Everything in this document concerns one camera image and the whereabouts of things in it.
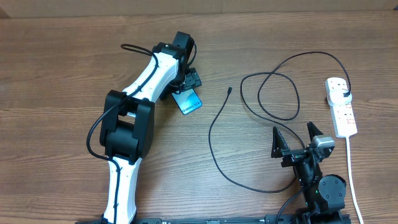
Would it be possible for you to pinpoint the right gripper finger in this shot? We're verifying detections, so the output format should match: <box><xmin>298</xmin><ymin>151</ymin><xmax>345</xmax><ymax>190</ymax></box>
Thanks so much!
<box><xmin>307</xmin><ymin>121</ymin><xmax>323</xmax><ymax>140</ymax></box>
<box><xmin>271</xmin><ymin>126</ymin><xmax>290</xmax><ymax>158</ymax></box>

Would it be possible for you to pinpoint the Samsung Galaxy smartphone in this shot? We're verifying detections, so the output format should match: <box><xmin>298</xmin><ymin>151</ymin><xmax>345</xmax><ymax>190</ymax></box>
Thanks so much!
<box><xmin>172</xmin><ymin>89</ymin><xmax>202</xmax><ymax>115</ymax></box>

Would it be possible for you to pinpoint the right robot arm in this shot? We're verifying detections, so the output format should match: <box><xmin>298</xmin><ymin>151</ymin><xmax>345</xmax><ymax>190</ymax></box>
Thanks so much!
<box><xmin>266</xmin><ymin>122</ymin><xmax>351</xmax><ymax>223</ymax></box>

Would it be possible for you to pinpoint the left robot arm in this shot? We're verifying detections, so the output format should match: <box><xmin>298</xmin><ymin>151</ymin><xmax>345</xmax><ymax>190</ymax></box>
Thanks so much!
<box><xmin>98</xmin><ymin>32</ymin><xmax>202</xmax><ymax>223</ymax></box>

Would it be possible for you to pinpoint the white USB charger plug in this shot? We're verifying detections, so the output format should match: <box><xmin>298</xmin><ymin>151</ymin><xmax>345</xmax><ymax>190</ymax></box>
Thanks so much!
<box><xmin>327</xmin><ymin>90</ymin><xmax>353</xmax><ymax>106</ymax></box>

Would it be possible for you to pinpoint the white power strip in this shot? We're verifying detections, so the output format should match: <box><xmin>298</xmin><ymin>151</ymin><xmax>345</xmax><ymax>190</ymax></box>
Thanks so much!
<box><xmin>325</xmin><ymin>77</ymin><xmax>358</xmax><ymax>138</ymax></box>

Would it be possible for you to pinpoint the white power strip cord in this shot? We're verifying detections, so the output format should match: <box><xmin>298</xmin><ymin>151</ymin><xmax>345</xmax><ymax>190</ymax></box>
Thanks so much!
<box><xmin>345</xmin><ymin>136</ymin><xmax>364</xmax><ymax>224</ymax></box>

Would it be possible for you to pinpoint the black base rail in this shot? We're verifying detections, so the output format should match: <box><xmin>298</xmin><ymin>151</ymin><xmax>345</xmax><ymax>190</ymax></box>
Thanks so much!
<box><xmin>75</xmin><ymin>215</ymin><xmax>351</xmax><ymax>224</ymax></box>

